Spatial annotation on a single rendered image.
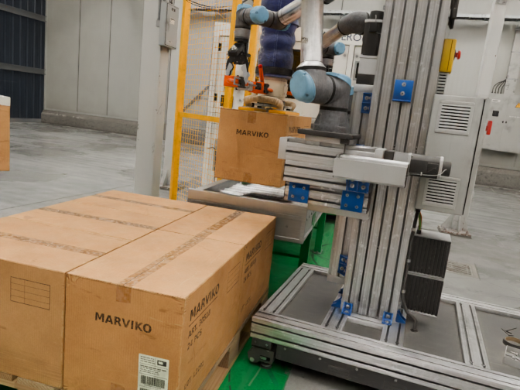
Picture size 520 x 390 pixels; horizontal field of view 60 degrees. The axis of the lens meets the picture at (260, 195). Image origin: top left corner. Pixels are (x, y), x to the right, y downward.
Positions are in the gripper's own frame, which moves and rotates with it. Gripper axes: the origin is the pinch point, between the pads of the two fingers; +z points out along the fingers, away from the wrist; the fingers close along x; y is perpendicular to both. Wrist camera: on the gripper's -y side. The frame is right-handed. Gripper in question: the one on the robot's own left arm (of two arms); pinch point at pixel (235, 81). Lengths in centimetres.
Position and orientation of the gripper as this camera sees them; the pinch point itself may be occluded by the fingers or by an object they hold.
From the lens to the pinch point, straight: 225.0
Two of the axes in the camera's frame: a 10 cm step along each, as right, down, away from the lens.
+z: -1.1, 9.8, 1.8
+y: 3.2, -1.4, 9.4
